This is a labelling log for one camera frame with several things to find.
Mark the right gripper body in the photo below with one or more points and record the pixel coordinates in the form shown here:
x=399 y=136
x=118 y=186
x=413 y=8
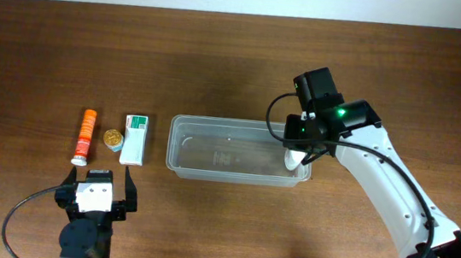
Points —
x=295 y=132

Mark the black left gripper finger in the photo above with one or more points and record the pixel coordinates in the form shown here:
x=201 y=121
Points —
x=130 y=201
x=71 y=179

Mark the white squeeze bottle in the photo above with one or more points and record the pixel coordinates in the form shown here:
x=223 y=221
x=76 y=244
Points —
x=293 y=158

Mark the white green medicine box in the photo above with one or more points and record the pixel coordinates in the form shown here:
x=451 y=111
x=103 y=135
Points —
x=134 y=140

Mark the orange tablet tube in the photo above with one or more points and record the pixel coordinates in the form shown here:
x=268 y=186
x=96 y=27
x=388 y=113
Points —
x=84 y=138

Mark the gold lidded small jar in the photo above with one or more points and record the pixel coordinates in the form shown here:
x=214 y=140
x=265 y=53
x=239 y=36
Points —
x=113 y=139

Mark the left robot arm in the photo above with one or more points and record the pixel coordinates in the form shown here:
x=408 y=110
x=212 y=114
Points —
x=88 y=237

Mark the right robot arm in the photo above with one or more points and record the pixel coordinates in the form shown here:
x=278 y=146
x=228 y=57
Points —
x=417 y=227

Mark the clear plastic container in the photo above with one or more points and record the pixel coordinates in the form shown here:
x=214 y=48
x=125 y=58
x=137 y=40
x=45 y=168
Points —
x=230 y=151

